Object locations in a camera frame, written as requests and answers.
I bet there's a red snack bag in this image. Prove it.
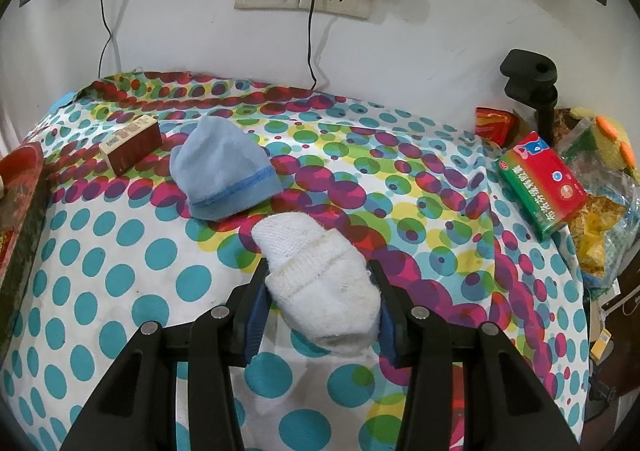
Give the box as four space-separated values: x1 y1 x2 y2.
475 107 520 148

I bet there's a blue cloth under tablecloth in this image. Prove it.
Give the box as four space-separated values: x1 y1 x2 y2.
49 92 76 113

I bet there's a round red tray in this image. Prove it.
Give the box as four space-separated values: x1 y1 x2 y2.
0 143 48 360

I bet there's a thin black cable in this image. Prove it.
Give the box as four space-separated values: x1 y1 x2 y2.
96 0 126 80

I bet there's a light blue sock right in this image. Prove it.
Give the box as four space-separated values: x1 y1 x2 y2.
169 116 283 221

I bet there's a small brown white box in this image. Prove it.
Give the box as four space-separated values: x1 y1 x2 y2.
99 115 163 177

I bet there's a black clamp stand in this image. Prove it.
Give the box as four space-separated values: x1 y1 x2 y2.
500 49 559 146

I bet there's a green red medicine box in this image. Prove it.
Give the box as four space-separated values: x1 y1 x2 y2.
497 131 588 240

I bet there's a polka dot tablecloth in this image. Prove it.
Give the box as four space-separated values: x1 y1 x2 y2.
1 73 589 450

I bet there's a yellow snack plastic bag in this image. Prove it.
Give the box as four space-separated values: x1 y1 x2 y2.
552 107 639 297

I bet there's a white sock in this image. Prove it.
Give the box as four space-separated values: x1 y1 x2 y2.
252 212 381 356

